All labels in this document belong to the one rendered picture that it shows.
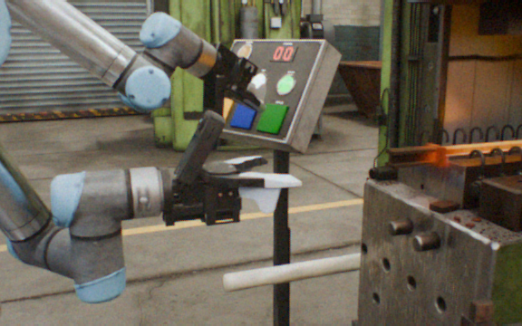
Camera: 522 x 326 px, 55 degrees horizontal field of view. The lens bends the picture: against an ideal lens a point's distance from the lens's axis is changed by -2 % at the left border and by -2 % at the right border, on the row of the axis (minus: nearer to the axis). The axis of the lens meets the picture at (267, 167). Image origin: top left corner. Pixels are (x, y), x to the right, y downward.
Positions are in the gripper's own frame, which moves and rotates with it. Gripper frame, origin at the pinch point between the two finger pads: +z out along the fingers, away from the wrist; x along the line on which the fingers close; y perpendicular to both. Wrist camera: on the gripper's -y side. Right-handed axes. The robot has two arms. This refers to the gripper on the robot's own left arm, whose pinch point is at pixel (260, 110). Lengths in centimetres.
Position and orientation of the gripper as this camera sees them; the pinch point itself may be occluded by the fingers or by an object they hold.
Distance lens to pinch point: 124.9
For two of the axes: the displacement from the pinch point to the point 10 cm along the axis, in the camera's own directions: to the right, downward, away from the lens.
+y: 3.5, -9.3, 1.4
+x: -7.0, -1.7, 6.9
